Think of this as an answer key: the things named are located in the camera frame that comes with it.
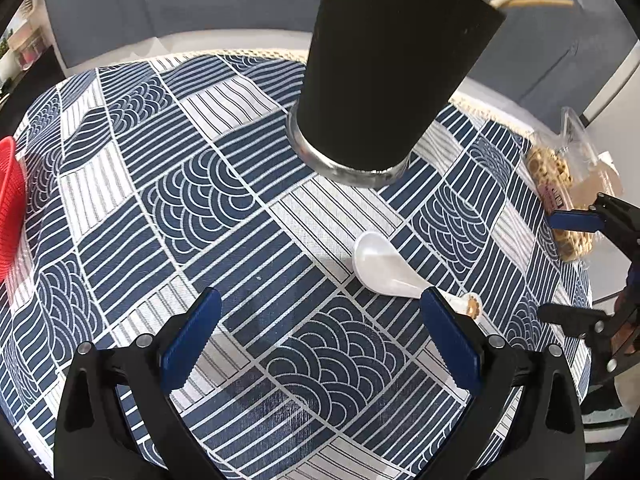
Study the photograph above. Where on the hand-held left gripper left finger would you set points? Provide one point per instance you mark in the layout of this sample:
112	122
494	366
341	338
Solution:
192	332

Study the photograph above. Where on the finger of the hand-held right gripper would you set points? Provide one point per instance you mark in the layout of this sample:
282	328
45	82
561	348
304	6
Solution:
570	314
575	220

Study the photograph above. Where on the black utensil holder cup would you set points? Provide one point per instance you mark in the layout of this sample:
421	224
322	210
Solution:
390	70

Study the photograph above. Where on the white ceramic spoon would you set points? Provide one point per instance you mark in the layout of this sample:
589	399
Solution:
375	260

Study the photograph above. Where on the blue grey sofa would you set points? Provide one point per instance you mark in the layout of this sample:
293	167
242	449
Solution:
150	0

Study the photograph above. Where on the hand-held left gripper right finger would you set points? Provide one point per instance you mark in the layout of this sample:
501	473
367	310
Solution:
450	335

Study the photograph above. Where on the red plastic basket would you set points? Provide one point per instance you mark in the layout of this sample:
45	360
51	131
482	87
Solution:
10	210

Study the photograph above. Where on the blue white patterned tablecloth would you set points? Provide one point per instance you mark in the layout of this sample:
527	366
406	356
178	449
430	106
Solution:
225	210

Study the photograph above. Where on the pink container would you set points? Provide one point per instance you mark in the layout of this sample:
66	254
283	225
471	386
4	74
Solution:
30	52

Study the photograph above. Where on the clear bag of cookies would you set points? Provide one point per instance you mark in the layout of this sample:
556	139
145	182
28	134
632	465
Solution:
545	170

